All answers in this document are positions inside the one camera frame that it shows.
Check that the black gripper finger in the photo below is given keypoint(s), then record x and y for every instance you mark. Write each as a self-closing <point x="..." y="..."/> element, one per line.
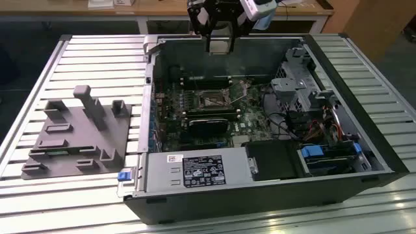
<point x="233" y="44"/>
<point x="209" y="44"/>

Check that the metal locking lever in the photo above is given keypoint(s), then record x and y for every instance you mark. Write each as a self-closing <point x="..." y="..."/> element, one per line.
<point x="237" y="98"/>

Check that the black RAM slot bank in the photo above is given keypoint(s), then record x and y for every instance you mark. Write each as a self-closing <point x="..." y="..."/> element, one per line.
<point x="208" y="83"/>

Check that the CPU socket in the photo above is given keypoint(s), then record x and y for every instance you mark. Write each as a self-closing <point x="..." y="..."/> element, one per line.
<point x="212" y="100"/>

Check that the metal drive cage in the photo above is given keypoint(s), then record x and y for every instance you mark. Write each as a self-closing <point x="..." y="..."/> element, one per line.
<point x="286" y="85"/>

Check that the black RAM stick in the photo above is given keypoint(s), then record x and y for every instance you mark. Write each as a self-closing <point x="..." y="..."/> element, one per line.
<point x="210" y="112"/>
<point x="210" y="116"/>

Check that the green motherboard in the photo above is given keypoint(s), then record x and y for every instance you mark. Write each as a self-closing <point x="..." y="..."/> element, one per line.
<point x="253" y="122"/>

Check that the black graphics card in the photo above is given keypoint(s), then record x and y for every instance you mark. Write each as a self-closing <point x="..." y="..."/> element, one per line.
<point x="208" y="125"/>

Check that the white box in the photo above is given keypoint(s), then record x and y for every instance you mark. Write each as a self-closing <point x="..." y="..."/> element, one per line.
<point x="100" y="4"/>

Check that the silver chipset heat sink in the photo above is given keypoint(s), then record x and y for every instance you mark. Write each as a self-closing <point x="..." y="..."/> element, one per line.
<point x="240" y="141"/>

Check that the wooden cabinet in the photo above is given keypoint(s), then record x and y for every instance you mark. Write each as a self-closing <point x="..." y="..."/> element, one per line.
<point x="373" y="26"/>

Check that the black optical drive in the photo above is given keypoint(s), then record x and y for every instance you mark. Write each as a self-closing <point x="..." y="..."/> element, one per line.
<point x="272" y="158"/>

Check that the hard disk in blue carrier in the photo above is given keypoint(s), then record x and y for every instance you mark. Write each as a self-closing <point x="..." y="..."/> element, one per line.
<point x="312" y="152"/>

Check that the wooden desk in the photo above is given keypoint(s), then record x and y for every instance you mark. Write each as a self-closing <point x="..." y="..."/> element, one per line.
<point x="48" y="13"/>

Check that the gray power supply unit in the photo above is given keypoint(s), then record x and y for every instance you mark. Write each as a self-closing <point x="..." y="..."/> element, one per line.
<point x="162" y="170"/>

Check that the gray plastic parts rack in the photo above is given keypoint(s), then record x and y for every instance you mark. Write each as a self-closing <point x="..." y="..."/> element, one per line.
<point x="81" y="136"/>

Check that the blue drive bay clip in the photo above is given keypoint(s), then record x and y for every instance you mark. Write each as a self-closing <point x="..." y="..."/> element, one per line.
<point x="356" y="148"/>

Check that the blue case latch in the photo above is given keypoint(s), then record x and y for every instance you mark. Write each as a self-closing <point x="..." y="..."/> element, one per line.
<point x="122" y="176"/>

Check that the green RAM stick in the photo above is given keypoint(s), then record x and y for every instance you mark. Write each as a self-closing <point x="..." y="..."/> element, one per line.
<point x="58" y="152"/>

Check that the black open PC case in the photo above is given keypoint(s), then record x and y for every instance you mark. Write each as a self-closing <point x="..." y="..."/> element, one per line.
<point x="226" y="207"/>

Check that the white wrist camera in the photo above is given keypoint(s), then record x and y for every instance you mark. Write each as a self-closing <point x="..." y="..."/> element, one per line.
<point x="260" y="8"/>

